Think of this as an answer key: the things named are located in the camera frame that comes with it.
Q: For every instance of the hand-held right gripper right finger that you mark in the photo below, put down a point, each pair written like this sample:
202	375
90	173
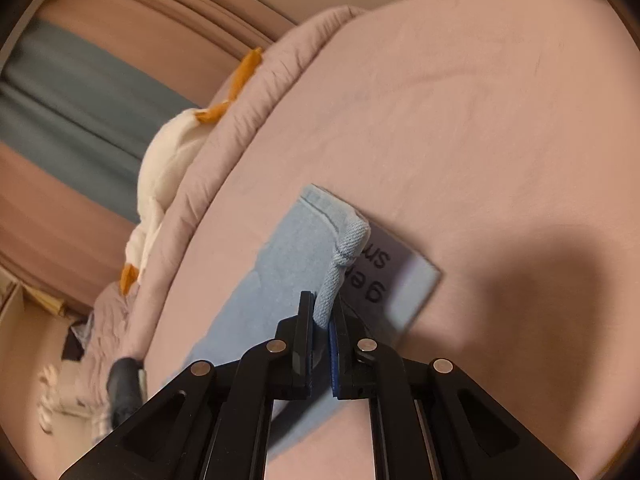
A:
334	365

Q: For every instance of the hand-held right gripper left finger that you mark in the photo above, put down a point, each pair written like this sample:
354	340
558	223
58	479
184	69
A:
300	340

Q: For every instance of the light blue jeans pants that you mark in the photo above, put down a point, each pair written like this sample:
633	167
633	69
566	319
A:
280	270

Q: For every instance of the dark folded pants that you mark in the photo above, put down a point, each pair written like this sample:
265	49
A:
122	385

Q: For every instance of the grey printed card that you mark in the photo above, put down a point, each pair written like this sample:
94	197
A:
405	285

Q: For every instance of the pink quilt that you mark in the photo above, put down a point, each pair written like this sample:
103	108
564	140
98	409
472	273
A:
240	125

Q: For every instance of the white goose plush toy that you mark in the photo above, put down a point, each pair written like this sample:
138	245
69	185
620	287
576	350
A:
165	160

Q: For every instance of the dark cloth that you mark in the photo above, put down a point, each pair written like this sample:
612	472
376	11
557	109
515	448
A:
72	345

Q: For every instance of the beige pillow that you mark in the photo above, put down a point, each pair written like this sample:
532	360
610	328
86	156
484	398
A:
75	395

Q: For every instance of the cardboard box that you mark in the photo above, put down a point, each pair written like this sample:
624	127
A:
50	305

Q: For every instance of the blue-grey curtain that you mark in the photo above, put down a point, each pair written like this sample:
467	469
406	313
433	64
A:
75	105

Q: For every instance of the pink curtain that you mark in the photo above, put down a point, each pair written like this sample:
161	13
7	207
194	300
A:
150	25

